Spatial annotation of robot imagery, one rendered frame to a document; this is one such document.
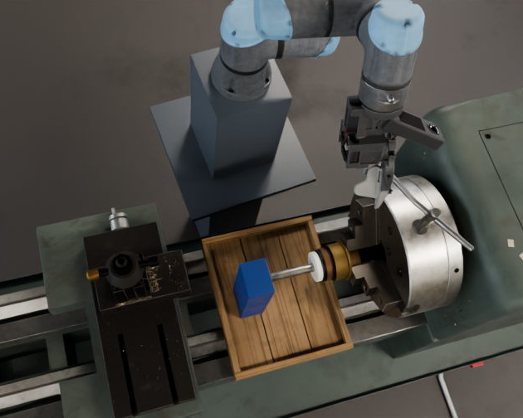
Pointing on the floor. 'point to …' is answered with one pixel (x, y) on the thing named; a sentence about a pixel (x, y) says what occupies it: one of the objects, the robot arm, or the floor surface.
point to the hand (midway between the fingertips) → (375, 186)
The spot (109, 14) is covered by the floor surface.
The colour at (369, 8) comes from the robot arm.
